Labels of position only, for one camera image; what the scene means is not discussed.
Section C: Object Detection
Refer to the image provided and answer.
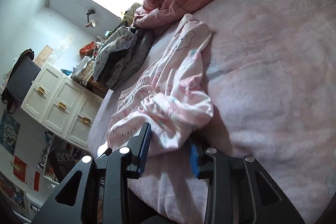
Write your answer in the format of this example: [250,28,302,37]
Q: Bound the pink cartoon print pants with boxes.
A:
[105,14,214,156]

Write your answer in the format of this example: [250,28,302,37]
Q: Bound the carved wooden desk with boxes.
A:
[86,79,109,98]

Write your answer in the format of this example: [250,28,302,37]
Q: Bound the grey folded clothes stack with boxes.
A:
[97,28,154,90]

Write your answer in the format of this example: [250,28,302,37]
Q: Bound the white cabinet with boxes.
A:
[21,63,102,151]

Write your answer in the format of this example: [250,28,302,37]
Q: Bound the stack of papers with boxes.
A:
[70,56,95,86]

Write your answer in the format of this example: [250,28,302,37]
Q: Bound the red box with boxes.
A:
[79,41,97,58]

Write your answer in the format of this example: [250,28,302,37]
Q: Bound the cartoon print folded cloth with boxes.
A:
[92,26,136,81]

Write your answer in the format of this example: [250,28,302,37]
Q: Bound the floral covered box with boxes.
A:
[122,2,142,27]

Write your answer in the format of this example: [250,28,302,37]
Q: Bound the black suitcase on cabinet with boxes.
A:
[1,48,41,114]

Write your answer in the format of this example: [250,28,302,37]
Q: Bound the wall certificates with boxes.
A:
[33,45,54,68]

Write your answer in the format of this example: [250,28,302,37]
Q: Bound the pink wall lamp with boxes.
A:
[85,9,96,28]

